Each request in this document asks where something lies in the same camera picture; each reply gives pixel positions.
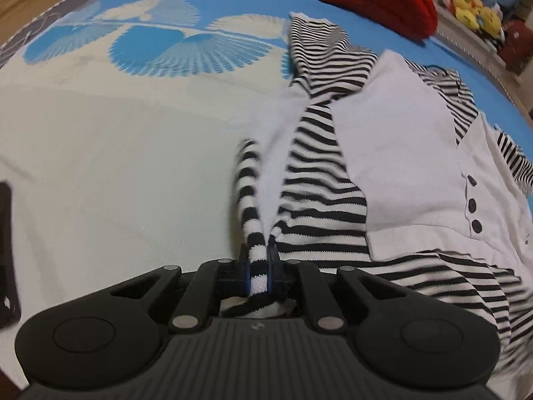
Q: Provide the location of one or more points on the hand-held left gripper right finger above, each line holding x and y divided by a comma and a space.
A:
270, 277

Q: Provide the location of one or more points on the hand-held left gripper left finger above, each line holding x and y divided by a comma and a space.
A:
246, 278

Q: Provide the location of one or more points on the striped and white small garment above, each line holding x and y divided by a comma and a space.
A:
395, 133

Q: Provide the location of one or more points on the blue and white patterned bedsheet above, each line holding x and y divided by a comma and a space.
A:
104, 154

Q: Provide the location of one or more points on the black flat object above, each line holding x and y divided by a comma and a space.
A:
6, 258

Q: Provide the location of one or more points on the white windowsill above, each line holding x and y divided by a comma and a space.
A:
462, 35

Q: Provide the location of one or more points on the yellow plush toy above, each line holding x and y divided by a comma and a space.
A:
490, 20
466, 7

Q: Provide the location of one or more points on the dark red bag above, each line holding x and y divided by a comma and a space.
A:
514, 46

